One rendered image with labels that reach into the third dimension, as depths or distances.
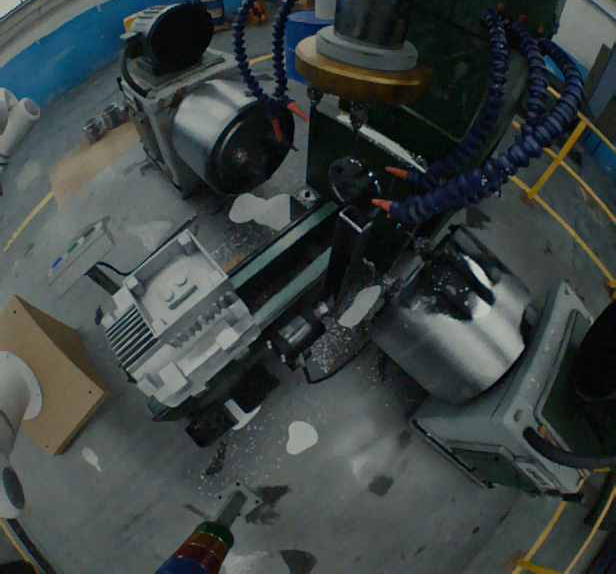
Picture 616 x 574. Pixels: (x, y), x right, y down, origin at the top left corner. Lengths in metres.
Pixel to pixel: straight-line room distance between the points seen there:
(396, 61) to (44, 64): 5.57
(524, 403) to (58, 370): 0.89
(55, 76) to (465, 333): 5.84
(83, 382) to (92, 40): 5.52
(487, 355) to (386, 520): 0.50
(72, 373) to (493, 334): 0.83
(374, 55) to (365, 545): 0.90
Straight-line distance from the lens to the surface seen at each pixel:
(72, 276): 0.63
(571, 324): 0.53
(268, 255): 0.63
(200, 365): 0.43
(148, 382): 0.43
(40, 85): 5.76
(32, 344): 0.78
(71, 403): 0.82
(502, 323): 0.42
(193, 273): 0.42
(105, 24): 5.89
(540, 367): 0.46
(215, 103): 0.63
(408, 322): 0.40
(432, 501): 0.80
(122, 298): 0.50
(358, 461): 0.70
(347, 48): 0.35
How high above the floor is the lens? 1.47
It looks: 63 degrees down
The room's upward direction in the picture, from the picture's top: 6 degrees clockwise
